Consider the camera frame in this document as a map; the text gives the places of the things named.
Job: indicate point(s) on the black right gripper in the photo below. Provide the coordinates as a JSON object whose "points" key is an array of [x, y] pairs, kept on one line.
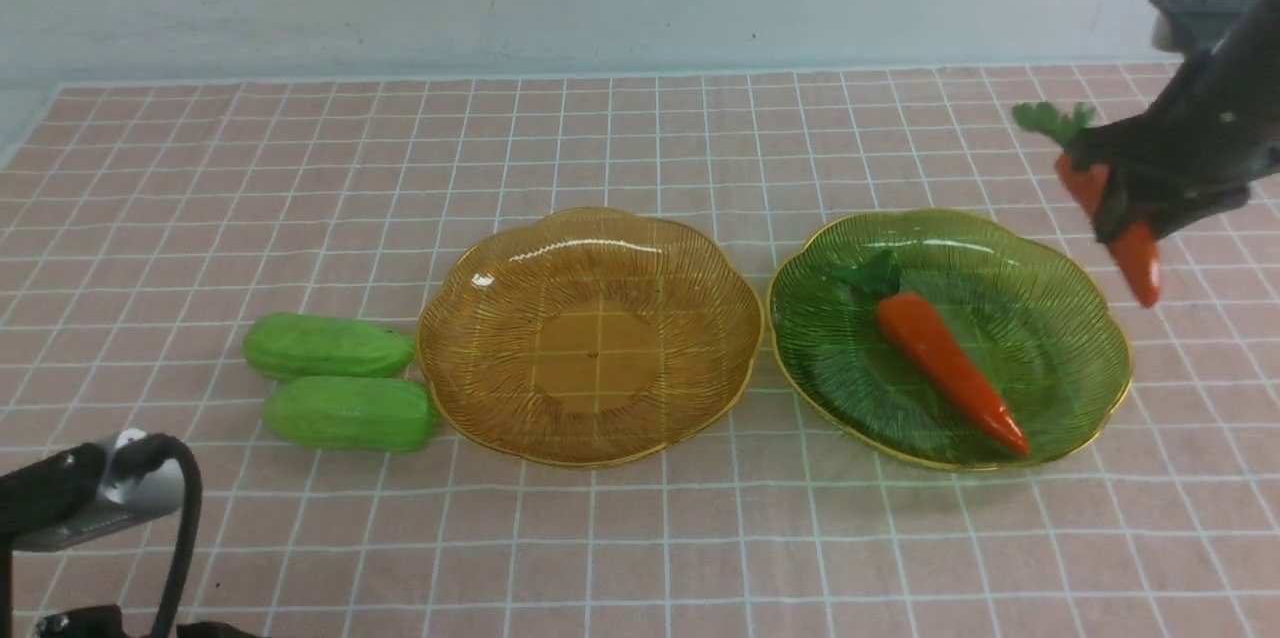
{"points": [[1193, 153]]}

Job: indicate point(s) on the green toy cucumber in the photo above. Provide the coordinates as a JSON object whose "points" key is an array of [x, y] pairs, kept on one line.
{"points": [[290, 346], [332, 412]]}

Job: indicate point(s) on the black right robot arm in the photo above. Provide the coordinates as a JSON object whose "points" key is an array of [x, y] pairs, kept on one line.
{"points": [[1255, 38]]}

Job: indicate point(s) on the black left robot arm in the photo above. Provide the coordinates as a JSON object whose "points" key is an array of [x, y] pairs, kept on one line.
{"points": [[38, 499]]}

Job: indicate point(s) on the green ribbed glass plate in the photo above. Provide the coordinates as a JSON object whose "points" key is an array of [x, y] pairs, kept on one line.
{"points": [[1029, 318]]}

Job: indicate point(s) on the amber ribbed glass plate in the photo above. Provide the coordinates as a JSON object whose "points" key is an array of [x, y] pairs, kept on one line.
{"points": [[589, 338]]}

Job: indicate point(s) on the pink checkered tablecloth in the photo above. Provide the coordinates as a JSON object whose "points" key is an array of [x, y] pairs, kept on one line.
{"points": [[145, 226]]}

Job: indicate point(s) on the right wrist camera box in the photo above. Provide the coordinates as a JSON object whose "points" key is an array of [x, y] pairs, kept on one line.
{"points": [[1187, 26]]}

